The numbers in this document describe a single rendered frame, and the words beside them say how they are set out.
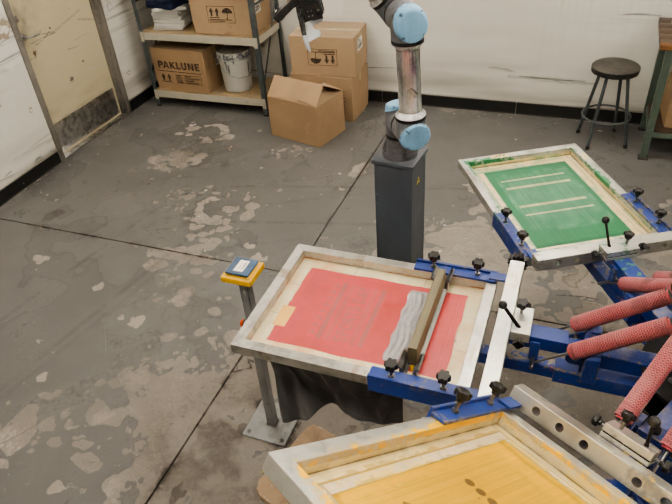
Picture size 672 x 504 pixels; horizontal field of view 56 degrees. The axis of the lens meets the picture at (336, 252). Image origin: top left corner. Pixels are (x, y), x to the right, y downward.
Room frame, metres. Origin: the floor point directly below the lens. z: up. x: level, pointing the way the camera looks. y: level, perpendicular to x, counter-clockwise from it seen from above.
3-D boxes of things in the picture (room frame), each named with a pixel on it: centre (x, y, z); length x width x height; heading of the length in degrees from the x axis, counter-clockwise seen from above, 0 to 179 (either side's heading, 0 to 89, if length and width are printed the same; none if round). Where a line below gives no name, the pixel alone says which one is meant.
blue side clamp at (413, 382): (1.27, -0.21, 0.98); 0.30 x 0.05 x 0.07; 67
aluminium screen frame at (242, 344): (1.62, -0.10, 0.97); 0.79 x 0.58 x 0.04; 67
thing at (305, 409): (1.45, 0.03, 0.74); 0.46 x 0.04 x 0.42; 67
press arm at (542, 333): (1.40, -0.62, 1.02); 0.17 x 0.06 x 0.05; 67
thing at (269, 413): (1.95, 0.37, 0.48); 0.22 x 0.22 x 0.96; 67
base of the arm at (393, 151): (2.33, -0.30, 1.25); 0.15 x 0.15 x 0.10
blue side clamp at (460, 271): (1.78, -0.43, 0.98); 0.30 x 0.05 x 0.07; 67
